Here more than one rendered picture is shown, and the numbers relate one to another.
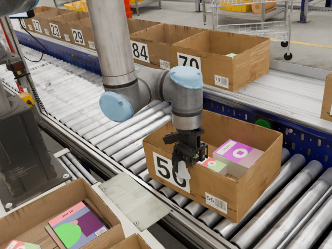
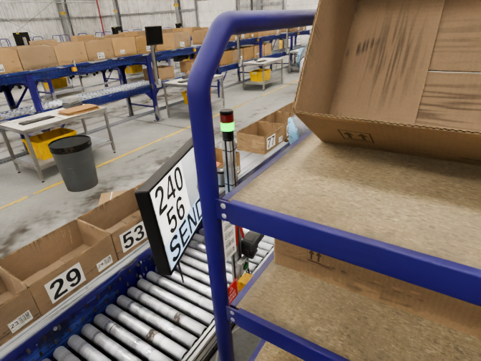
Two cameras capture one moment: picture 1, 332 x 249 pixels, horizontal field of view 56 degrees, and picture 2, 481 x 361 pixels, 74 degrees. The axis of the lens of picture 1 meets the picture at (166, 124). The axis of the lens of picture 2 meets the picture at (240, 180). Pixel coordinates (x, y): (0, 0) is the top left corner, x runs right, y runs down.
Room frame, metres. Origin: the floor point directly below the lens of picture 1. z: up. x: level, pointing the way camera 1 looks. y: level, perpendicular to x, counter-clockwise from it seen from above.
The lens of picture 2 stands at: (2.00, 1.81, 1.95)
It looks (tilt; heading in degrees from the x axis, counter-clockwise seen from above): 27 degrees down; 251
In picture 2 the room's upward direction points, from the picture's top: 3 degrees counter-clockwise
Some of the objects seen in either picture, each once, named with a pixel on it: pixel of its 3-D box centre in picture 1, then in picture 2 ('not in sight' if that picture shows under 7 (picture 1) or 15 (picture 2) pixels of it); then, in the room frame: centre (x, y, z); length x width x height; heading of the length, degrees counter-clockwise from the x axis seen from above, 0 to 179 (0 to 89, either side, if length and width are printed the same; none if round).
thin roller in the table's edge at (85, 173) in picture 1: (81, 168); not in sight; (1.07, 0.38, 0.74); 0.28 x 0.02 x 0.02; 34
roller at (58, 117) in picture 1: (93, 103); (212, 261); (1.72, 0.41, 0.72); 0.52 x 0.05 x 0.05; 128
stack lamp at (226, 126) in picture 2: not in sight; (227, 121); (1.67, 0.72, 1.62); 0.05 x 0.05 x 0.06
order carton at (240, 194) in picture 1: (211, 156); not in sight; (0.90, -0.14, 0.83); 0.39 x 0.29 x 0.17; 43
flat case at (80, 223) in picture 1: (79, 227); not in sight; (0.72, 0.32, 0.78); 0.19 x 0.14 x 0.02; 37
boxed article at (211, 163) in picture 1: (211, 168); not in sight; (0.90, -0.14, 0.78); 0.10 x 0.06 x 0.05; 41
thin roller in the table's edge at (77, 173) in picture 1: (75, 171); not in sight; (1.06, 0.40, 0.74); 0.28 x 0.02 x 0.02; 34
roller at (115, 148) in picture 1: (147, 131); not in sight; (1.31, 0.10, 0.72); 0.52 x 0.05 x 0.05; 128
